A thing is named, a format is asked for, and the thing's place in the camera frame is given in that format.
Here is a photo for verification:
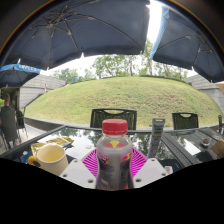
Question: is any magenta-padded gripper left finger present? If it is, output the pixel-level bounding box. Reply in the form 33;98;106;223
59;148;99;190

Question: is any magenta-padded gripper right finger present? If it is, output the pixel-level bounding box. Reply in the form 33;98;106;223
130;147;169;190

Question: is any red-capped clear drink bottle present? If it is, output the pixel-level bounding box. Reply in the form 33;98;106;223
95;118;134;192

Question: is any pale yellow mug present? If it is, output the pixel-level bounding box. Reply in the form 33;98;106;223
27;143;70;177

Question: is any dark mesh patio chair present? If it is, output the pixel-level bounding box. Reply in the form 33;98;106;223
89;108;138;131
171;112;200;131

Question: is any small dark cup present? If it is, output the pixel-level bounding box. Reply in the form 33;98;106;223
199;137;212;150

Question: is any brown paper bag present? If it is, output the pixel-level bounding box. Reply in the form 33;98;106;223
209;138;224;158

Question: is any grey patio chair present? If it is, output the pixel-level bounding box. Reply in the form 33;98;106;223
0;109;19;150

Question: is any grey roofed building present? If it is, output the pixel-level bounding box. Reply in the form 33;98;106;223
0;73;67;110

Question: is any person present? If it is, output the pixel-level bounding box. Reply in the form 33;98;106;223
0;92;18;143

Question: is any blue umbrella with white lettering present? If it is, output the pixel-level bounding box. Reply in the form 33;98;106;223
0;62;42;88

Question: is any large navy patio umbrella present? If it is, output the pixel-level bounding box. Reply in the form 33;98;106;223
0;0;151;70

